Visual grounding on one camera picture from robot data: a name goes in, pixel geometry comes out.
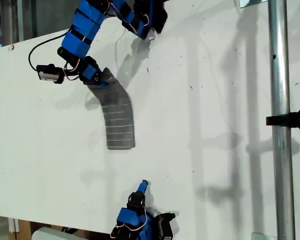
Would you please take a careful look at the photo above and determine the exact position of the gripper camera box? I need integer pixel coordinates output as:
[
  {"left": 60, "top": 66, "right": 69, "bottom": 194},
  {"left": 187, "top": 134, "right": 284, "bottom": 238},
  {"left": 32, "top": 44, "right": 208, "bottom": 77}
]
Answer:
[
  {"left": 36, "top": 63, "right": 66, "bottom": 85},
  {"left": 159, "top": 219, "right": 175, "bottom": 238}
]

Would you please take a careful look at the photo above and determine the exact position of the steel post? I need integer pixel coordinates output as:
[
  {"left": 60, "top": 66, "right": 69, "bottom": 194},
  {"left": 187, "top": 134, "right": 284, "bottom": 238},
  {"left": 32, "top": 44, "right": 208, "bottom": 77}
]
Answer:
[{"left": 267, "top": 0, "right": 296, "bottom": 240}]

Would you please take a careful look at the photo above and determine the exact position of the grey white-striped towel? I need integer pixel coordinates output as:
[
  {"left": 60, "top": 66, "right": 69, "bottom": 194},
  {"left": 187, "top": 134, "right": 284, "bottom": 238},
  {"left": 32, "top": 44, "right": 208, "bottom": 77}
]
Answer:
[{"left": 86, "top": 66, "right": 137, "bottom": 151}]

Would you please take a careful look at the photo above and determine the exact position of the camera black cable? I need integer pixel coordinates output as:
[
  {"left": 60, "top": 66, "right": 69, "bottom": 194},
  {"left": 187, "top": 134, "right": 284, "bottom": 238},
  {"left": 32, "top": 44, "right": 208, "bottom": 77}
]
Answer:
[{"left": 27, "top": 29, "right": 71, "bottom": 72}]

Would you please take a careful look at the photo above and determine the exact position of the black clamp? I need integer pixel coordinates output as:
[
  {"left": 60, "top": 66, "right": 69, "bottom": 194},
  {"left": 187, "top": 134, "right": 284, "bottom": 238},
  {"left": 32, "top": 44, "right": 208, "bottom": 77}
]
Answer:
[{"left": 265, "top": 106, "right": 300, "bottom": 133}]

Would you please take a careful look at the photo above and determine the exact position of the camera black stalk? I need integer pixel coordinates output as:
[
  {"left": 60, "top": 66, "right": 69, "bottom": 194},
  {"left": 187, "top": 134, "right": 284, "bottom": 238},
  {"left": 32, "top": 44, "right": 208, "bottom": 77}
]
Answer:
[{"left": 156, "top": 212, "right": 176, "bottom": 221}]

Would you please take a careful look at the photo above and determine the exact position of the wooden table leg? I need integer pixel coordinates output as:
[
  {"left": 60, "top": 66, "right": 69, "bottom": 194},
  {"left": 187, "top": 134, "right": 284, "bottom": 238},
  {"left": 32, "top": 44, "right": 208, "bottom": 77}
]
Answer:
[{"left": 17, "top": 219, "right": 33, "bottom": 240}]

